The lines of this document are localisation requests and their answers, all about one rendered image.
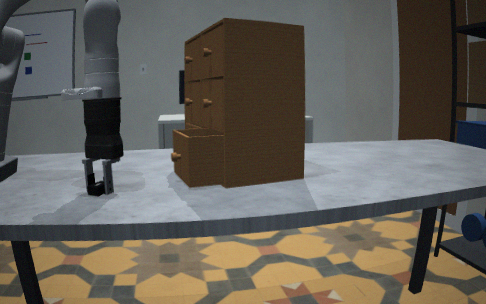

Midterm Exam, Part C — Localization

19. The brown wooden chest of drawers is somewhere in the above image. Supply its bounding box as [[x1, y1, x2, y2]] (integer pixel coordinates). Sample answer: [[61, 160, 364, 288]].
[[184, 18, 305, 188]]

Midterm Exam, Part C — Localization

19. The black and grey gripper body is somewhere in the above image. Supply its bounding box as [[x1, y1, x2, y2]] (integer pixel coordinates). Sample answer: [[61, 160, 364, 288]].
[[61, 72, 124, 160]]

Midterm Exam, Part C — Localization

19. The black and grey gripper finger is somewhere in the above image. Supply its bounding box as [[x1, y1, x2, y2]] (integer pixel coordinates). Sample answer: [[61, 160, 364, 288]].
[[82, 158, 100, 189], [102, 158, 120, 195]]

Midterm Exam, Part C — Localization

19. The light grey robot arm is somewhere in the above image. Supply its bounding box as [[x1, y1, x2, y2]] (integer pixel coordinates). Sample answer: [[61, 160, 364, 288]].
[[0, 0, 121, 161]]

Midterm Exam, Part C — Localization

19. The brown wooden drawer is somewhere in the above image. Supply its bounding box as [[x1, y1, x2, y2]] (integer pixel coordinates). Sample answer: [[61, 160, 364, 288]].
[[201, 25, 223, 77], [184, 82, 201, 123], [186, 123, 200, 129], [184, 37, 200, 80], [201, 79, 224, 129], [171, 128, 224, 188]]

